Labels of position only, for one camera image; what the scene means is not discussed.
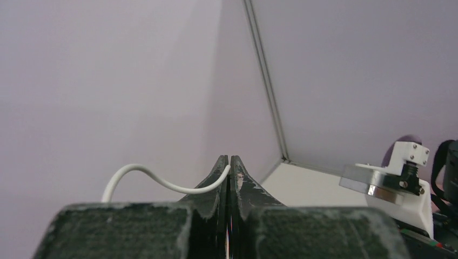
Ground white cables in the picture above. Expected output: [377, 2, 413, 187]
[101, 163, 232, 204]

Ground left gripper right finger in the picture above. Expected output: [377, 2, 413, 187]
[228, 155, 410, 258]

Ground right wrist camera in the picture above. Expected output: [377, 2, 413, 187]
[339, 141, 434, 238]

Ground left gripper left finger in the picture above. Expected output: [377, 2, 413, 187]
[32, 154, 230, 259]

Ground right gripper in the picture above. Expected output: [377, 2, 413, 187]
[397, 212, 457, 259]

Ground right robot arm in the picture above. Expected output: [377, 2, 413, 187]
[396, 140, 457, 259]

